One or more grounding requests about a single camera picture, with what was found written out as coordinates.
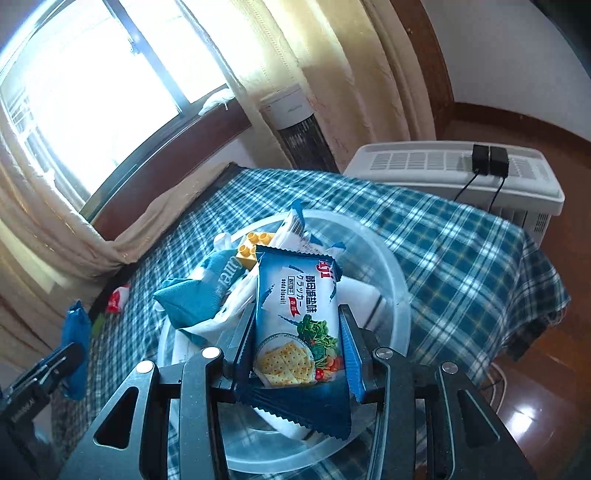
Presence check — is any white vented appliance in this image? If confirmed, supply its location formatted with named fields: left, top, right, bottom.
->
left=344, top=141, right=567, bottom=246

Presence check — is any white tower fan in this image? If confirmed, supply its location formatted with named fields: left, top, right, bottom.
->
left=259, top=85, right=341, bottom=174

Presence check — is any orange yellow toy block house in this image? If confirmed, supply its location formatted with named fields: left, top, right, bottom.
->
left=236, top=231, right=276, bottom=271

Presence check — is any blue sock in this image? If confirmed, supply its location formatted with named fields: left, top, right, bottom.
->
left=154, top=251, right=252, bottom=331

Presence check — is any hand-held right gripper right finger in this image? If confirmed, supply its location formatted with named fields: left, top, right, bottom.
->
left=338, top=305, right=528, bottom=480

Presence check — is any clear plastic bowl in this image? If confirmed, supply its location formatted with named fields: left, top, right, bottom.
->
left=157, top=210, right=414, bottom=477

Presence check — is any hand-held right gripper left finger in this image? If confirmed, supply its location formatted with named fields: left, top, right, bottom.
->
left=58, top=302, right=257, bottom=480

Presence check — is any red snack packet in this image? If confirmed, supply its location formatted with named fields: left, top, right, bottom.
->
left=106, top=285, right=132, bottom=315

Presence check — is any long beige curtain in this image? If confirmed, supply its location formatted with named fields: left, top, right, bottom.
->
left=226, top=0, right=445, bottom=175
left=0, top=115, right=160, bottom=354

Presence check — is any window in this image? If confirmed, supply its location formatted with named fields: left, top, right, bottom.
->
left=0, top=0, right=232, bottom=214

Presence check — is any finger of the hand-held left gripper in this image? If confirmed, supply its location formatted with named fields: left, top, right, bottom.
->
left=9, top=342, right=86, bottom=403

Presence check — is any brown wooden window sill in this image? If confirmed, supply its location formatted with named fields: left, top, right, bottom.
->
left=81, top=99, right=253, bottom=241

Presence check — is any white cloth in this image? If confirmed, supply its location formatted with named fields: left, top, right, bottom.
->
left=198, top=90, right=234, bottom=116

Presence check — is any blue cracker packet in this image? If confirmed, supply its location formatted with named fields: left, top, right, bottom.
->
left=238, top=244, right=354, bottom=442

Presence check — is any white printed plastic packet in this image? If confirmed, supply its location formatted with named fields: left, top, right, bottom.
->
left=270, top=200, right=348, bottom=260

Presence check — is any black power adapter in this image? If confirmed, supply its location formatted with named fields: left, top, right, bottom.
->
left=489, top=146, right=509, bottom=177
left=471, top=144, right=491, bottom=175

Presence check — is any black cable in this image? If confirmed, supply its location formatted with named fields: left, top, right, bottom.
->
left=488, top=175, right=505, bottom=212
left=454, top=172, right=478, bottom=202

